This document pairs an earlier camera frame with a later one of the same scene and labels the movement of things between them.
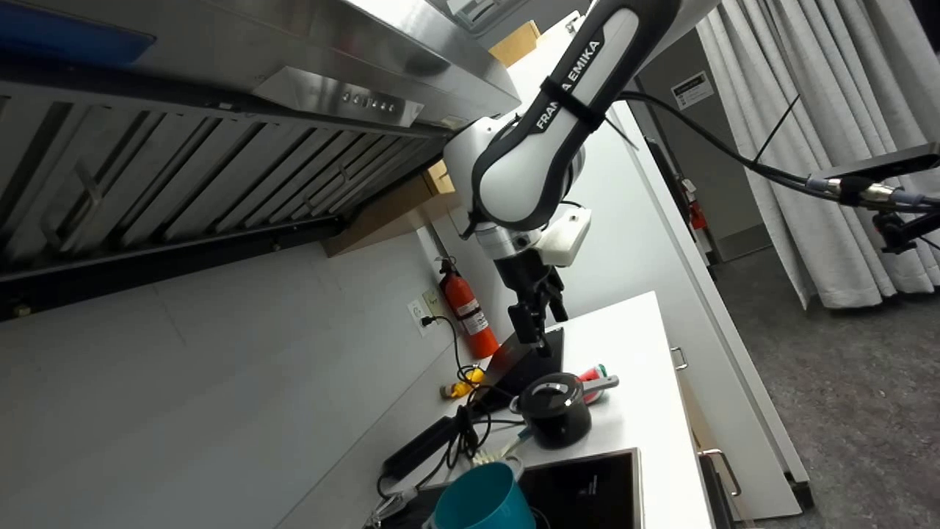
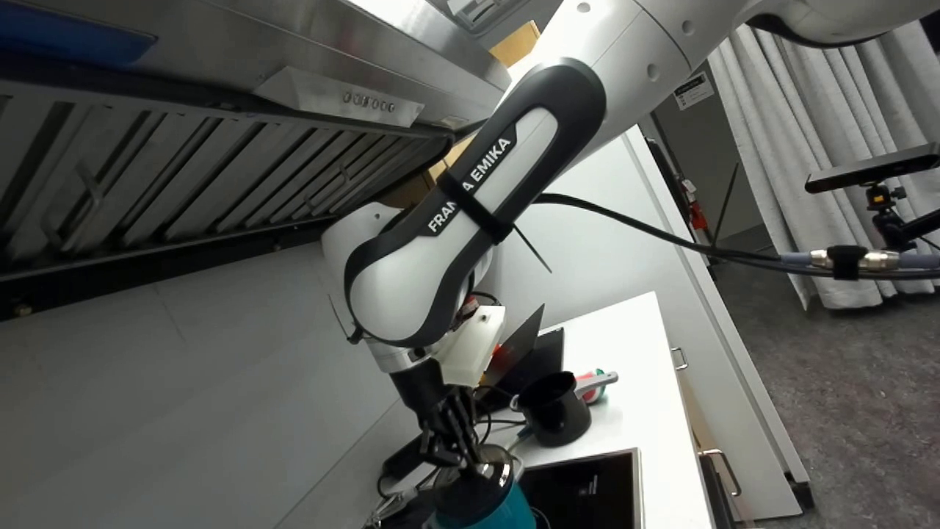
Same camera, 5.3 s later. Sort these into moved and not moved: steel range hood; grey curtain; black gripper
Moved: black gripper
Not moved: steel range hood; grey curtain
